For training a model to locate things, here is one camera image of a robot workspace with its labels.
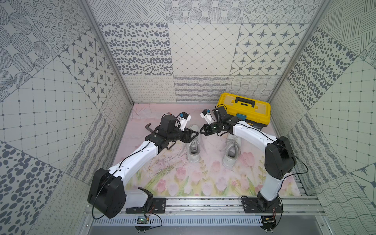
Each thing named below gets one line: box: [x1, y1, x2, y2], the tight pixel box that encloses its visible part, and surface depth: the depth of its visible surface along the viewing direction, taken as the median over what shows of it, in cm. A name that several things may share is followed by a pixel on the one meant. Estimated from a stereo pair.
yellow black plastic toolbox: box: [216, 92, 272, 130], surface depth 97 cm
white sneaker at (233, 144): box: [222, 134, 242, 169], surface depth 87 cm
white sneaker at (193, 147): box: [187, 124, 201, 164], surface depth 88 cm
